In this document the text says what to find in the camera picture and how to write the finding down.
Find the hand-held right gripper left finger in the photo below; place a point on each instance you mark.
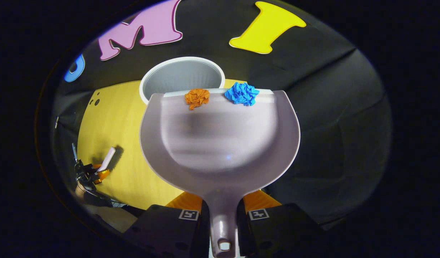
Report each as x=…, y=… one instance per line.
x=162, y=233

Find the purple dustpan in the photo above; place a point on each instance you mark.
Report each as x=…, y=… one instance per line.
x=220, y=143

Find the black backdrop cloth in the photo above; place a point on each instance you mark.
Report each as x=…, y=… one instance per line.
x=331, y=107

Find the white ribbed garbage bin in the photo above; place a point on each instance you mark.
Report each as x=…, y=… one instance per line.
x=180, y=75

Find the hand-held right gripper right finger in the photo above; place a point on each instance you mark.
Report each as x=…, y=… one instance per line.
x=277, y=233

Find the orange paper trash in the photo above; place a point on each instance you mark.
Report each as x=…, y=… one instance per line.
x=197, y=98

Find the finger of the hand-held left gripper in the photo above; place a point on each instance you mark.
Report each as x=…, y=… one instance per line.
x=104, y=175

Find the blue paper trash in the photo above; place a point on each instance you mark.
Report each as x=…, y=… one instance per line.
x=242, y=94

